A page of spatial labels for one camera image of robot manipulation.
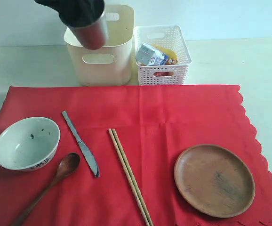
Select white ceramic bowl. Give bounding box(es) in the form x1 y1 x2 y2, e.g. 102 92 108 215
0 117 61 171

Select silver table knife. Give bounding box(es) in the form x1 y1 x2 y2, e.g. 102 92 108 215
62 111 100 178

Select red sausage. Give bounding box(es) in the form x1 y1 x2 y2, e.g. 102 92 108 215
153 71 175 77

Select cream plastic bin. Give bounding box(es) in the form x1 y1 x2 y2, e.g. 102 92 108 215
64 4 134 86

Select brown wooden plate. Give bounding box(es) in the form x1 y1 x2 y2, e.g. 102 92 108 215
174 144 256 218

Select left wooden chopstick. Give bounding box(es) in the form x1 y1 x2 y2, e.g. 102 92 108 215
108 129 152 226

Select white woven plastic basket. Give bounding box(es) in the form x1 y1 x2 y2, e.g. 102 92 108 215
134 25 192 85

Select blue white milk carton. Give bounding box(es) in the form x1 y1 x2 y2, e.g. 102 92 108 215
136 43 169 66

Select stainless steel cup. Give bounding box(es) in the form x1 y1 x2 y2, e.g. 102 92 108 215
68 0 109 50

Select yellow lemon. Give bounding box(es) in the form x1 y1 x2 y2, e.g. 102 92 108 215
152 44 178 65

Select right wooden chopstick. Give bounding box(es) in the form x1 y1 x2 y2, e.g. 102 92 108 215
112 128 155 226

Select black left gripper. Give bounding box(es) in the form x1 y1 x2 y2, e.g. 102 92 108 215
35 0 104 27

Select brown wooden spoon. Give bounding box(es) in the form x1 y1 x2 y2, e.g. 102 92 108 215
11 153 80 226

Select red scalloped table cloth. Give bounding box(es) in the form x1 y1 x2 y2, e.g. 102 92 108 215
0 85 272 226

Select wooden chopstick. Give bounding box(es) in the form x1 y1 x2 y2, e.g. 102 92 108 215
108 129 152 226
112 128 155 226

